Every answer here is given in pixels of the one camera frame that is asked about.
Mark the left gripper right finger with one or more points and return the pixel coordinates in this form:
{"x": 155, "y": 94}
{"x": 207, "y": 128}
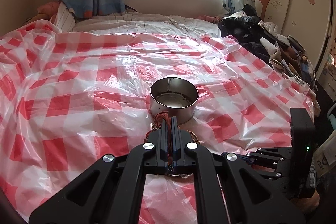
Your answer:
{"x": 229, "y": 191}

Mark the striped white bedsheet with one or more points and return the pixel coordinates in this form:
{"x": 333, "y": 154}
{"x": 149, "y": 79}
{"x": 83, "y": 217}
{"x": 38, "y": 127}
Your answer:
{"x": 134, "y": 22}

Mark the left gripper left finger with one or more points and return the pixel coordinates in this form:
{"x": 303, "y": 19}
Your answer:
{"x": 111, "y": 190}

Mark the black clothes pile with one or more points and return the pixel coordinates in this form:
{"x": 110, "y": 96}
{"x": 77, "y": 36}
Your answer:
{"x": 283, "y": 53}

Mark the round silver metal tin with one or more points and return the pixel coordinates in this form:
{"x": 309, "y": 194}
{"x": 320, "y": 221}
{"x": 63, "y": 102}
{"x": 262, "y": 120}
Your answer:
{"x": 176, "y": 96}

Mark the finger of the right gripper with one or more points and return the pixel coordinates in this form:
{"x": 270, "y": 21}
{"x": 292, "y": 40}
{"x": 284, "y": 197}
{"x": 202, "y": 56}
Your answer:
{"x": 233, "y": 157}

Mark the striped pillow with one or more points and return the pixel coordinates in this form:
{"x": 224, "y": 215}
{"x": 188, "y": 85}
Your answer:
{"x": 63, "y": 21}

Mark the red white checkered plastic sheet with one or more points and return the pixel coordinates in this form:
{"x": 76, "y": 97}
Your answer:
{"x": 67, "y": 99}

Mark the pink stuffed toy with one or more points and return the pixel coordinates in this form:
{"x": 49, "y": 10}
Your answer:
{"x": 47, "y": 11}

